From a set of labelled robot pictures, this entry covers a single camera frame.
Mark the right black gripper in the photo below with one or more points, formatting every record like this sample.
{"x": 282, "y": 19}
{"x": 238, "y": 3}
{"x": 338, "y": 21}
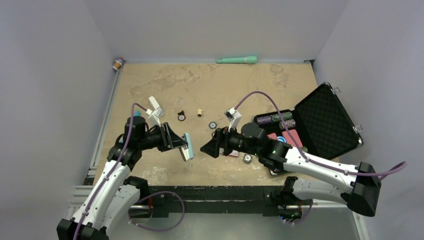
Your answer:
{"x": 221, "y": 137}

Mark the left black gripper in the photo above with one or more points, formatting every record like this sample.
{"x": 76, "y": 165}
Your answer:
{"x": 169, "y": 139}

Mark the light blue stapler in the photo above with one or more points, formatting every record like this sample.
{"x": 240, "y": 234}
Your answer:
{"x": 187, "y": 151}

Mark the white stapler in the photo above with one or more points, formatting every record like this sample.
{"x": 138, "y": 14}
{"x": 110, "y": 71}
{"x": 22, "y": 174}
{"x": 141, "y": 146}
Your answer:
{"x": 154, "y": 102}

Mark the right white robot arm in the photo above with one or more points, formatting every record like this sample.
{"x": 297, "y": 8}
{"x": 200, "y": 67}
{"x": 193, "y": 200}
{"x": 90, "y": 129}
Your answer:
{"x": 355, "y": 186}

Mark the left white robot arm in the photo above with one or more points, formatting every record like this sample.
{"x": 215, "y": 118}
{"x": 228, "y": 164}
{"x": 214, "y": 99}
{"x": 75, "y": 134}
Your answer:
{"x": 116, "y": 190}

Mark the red staple box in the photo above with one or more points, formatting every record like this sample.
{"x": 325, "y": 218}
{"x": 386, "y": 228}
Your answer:
{"x": 234, "y": 153}

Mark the beige chess piece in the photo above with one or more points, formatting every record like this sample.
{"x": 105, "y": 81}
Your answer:
{"x": 199, "y": 113}

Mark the red playing card deck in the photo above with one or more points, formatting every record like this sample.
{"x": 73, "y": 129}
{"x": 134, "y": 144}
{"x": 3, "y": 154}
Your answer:
{"x": 291, "y": 137}

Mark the small orange figurine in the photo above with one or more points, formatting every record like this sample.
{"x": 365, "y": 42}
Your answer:
{"x": 119, "y": 62}

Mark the green microphone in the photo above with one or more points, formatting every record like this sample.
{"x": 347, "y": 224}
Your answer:
{"x": 238, "y": 60}

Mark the black aluminium poker case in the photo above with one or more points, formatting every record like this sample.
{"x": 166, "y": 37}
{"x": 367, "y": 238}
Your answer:
{"x": 321, "y": 121}

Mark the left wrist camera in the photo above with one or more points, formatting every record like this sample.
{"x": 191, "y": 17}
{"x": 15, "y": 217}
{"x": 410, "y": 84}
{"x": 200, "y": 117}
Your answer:
{"x": 153, "y": 117}

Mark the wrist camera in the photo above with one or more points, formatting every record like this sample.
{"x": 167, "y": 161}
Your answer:
{"x": 234, "y": 118}
{"x": 153, "y": 117}

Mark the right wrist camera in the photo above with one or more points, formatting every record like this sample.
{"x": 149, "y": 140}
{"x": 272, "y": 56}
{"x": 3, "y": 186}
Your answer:
{"x": 234, "y": 118}

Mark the black base frame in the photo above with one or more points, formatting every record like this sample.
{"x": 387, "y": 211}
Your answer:
{"x": 267, "y": 200}

